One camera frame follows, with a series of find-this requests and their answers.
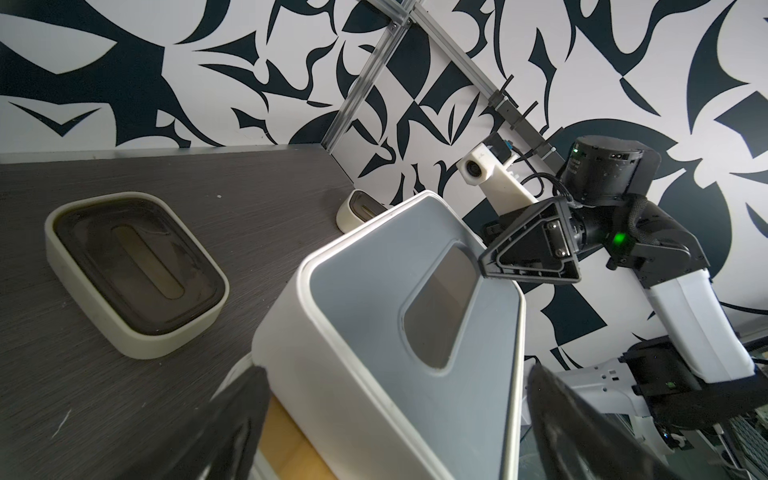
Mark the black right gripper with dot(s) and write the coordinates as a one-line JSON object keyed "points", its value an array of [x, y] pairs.
{"points": [[600, 202]]}

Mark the cream box dark clear lid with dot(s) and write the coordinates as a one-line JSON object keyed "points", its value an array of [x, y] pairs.
{"points": [[136, 271]]}

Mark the cream box dark lid right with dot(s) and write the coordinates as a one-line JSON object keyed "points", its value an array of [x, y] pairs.
{"points": [[358, 208]]}

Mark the white box bamboo lid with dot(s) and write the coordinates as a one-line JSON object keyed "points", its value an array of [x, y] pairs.
{"points": [[284, 452]]}

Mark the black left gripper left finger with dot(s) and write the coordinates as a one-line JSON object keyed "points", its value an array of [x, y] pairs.
{"points": [[219, 442]]}

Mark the black wall hook rack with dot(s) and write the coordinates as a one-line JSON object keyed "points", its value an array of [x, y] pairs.
{"points": [[539, 146]]}

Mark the white box grey lid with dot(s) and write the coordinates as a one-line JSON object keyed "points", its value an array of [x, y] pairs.
{"points": [[395, 356]]}

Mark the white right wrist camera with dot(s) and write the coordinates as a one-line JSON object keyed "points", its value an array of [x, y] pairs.
{"points": [[505, 193]]}

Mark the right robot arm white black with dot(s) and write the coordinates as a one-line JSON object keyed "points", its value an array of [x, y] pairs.
{"points": [[698, 374]]}

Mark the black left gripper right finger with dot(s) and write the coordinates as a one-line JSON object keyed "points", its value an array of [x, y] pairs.
{"points": [[575, 441]]}

